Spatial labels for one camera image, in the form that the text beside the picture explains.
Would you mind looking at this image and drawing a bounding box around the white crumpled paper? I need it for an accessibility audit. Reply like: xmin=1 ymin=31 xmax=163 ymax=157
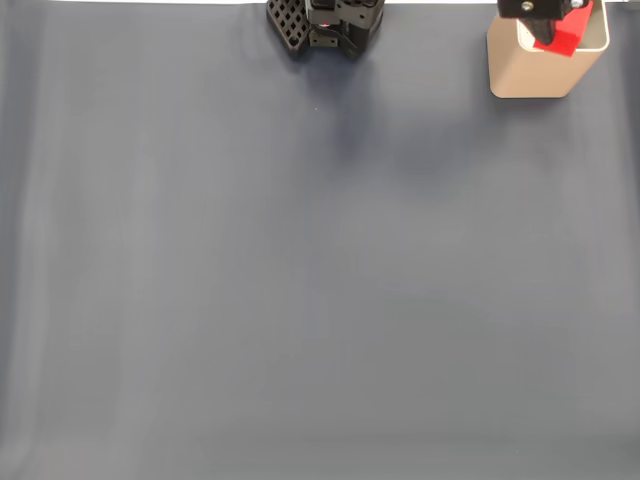
xmin=518 ymin=20 xmax=539 ymax=50

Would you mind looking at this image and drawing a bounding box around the dark grey table mat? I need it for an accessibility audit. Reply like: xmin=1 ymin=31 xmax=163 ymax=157
xmin=0 ymin=2 xmax=640 ymax=480

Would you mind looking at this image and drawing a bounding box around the beige rounded box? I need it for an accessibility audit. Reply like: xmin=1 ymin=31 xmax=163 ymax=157
xmin=487 ymin=0 xmax=611 ymax=100

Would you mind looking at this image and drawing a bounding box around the red cube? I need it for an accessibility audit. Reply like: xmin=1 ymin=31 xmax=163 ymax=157
xmin=532 ymin=1 xmax=595 ymax=58

